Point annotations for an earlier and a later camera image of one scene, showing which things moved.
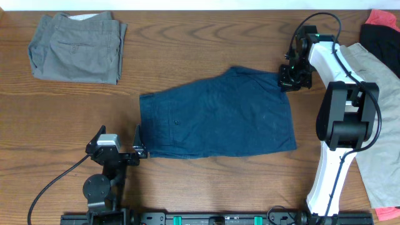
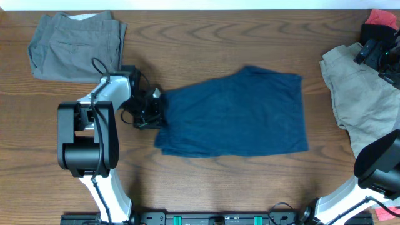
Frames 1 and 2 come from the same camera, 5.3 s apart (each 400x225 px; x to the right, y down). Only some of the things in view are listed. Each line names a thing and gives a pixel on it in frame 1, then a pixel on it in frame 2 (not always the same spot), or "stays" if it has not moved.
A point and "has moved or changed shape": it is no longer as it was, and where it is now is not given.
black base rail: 125,217 stays
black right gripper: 285,81 to 378,49
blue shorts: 240,112 has moved or changed shape
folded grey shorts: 87,47 stays
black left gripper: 139,147 to 155,119
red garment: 381,17 stays
